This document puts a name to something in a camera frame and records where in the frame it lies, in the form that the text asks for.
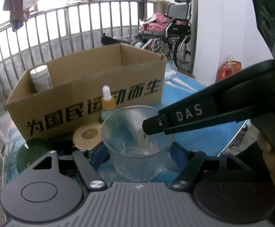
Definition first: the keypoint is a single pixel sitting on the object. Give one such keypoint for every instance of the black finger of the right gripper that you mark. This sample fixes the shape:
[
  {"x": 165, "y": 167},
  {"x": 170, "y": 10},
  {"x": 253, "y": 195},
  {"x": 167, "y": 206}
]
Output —
[{"x": 247, "y": 94}]

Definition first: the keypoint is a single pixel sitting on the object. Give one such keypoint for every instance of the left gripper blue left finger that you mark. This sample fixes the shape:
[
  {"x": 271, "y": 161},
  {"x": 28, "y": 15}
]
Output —
[{"x": 98, "y": 155}]

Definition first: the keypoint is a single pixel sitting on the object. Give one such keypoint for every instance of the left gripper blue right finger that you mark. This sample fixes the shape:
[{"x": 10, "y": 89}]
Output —
[{"x": 177, "y": 159}]

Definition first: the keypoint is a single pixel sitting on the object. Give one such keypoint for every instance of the gold ridged round tin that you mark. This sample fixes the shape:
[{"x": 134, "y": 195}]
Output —
[{"x": 87, "y": 137}]

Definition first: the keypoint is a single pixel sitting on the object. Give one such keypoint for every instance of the clear glass cup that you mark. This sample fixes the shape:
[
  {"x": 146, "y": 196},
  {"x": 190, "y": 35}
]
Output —
[{"x": 134, "y": 154}]

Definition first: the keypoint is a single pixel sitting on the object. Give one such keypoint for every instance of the white charger adapter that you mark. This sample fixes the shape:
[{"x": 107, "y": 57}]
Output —
[{"x": 134, "y": 121}]

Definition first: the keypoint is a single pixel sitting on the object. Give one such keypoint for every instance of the dark green round bowl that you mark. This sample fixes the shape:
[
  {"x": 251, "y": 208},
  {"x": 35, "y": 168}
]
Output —
[{"x": 30, "y": 151}]

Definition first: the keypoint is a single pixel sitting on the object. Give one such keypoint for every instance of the red gift bag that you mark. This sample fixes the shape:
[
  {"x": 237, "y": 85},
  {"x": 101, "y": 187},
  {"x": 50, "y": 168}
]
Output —
[{"x": 228, "y": 68}]

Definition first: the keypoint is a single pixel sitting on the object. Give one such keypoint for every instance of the dropper bottle with white cap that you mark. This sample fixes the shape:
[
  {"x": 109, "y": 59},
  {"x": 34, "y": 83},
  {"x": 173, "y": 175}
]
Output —
[{"x": 107, "y": 102}]

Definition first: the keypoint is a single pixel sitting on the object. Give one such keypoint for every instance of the brown cardboard box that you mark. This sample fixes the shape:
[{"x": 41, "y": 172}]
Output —
[{"x": 134, "y": 76}]

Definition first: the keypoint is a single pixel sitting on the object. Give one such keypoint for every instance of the white cylindrical bottle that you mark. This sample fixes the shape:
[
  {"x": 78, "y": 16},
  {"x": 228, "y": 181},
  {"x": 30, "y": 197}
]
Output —
[{"x": 41, "y": 78}]

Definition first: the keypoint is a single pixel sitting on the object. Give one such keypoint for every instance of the wheelchair with pink clothes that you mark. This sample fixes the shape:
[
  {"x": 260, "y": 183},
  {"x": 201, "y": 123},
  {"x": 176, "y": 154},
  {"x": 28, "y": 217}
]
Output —
[{"x": 169, "y": 34}]

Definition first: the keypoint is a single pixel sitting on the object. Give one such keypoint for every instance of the metal balcony railing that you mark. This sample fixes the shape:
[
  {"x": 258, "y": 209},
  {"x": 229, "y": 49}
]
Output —
[{"x": 56, "y": 32}]

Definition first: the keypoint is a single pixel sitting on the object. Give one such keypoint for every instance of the hanging brown white clothes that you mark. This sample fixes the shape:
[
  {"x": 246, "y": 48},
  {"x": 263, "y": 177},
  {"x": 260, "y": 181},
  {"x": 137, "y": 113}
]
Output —
[{"x": 21, "y": 2}]

